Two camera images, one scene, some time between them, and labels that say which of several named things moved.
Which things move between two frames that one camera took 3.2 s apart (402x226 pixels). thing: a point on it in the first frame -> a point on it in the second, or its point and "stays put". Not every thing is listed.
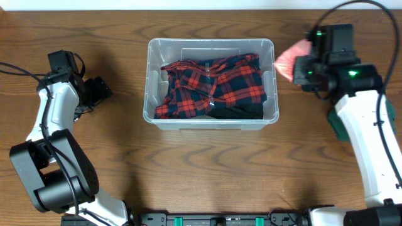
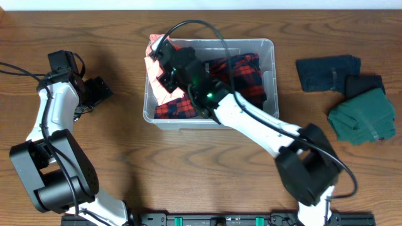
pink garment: (286, 63) -> (162, 94)
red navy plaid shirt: (193, 88) stays put
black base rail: (209, 218) stays put
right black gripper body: (311, 72) -> (173, 80)
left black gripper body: (98, 90) stays put
